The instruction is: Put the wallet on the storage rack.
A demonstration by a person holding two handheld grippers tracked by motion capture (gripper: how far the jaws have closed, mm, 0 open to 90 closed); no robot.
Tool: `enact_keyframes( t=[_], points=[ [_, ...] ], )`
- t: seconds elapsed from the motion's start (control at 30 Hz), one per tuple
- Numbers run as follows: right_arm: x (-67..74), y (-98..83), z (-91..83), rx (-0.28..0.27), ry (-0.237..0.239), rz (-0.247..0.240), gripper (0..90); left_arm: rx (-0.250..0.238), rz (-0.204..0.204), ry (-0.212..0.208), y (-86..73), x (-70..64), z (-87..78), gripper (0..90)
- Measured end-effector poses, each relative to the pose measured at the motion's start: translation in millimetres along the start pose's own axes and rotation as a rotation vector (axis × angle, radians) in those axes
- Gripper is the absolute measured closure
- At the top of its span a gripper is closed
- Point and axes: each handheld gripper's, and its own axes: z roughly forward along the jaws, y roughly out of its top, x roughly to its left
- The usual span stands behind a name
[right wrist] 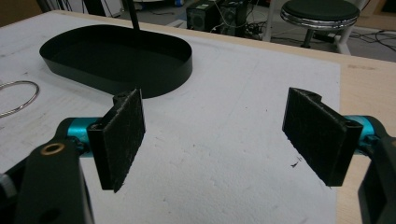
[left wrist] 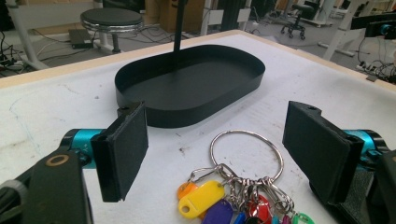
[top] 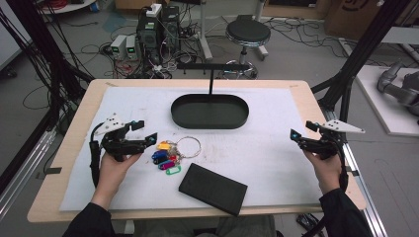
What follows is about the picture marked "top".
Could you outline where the person's right hand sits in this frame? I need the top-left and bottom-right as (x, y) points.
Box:
(302, 150), (344, 196)

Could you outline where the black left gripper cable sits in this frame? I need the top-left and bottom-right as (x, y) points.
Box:
(89, 121), (106, 189)

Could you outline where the black tape strip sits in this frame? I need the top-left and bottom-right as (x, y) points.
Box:
(43, 166), (63, 176)

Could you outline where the black oval tray hanger stand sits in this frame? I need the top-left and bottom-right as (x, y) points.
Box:
(170, 62), (252, 130)

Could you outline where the aluminium rail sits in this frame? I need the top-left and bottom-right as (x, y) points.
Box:
(323, 109), (389, 237)
(0, 127), (58, 220)

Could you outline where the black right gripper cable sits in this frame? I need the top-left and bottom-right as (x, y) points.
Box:
(335, 140), (350, 194)

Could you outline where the cardboard box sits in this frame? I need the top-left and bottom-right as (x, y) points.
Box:
(323, 0), (419, 42)

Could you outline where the tangle of floor cables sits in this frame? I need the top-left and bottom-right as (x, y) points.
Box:
(263, 16), (364, 60)

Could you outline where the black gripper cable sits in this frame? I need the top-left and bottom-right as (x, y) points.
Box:
(335, 140), (350, 194)
(89, 121), (106, 189)

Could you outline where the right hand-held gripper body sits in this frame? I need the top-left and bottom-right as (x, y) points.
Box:
(299, 118), (366, 161)

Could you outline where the white power strip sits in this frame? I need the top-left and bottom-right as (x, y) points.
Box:
(145, 3), (163, 19)

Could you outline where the black round stool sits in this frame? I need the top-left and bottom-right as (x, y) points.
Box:
(222, 19), (272, 80)

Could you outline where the metal key ring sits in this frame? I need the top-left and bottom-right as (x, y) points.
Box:
(175, 135), (203, 160)

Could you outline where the black power adapter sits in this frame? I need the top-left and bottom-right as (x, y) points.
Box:
(295, 213), (320, 232)

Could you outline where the white power supply unit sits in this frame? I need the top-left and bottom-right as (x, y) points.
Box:
(125, 34), (139, 61)
(110, 34), (128, 61)

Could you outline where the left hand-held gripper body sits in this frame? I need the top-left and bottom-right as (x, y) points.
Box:
(94, 113), (147, 162)

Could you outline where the black rectangular box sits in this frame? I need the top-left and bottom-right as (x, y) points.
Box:
(178, 162), (249, 217)

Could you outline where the black computer tower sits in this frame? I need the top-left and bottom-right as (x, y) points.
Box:
(160, 4), (182, 52)
(135, 7), (163, 65)

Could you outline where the person's left hand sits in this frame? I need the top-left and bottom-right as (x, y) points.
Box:
(94, 152), (143, 199)

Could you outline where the white table mat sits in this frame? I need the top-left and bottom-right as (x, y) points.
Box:
(58, 86), (326, 212)

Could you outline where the black frame post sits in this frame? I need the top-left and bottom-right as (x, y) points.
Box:
(5, 0), (95, 102)
(310, 0), (411, 123)

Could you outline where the magenta key tag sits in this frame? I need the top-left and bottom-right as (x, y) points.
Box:
(158, 160), (177, 171)

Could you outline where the white floor board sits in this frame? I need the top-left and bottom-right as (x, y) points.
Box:
(355, 64), (419, 138)

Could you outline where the white stand leg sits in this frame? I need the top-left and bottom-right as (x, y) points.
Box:
(197, 0), (214, 62)

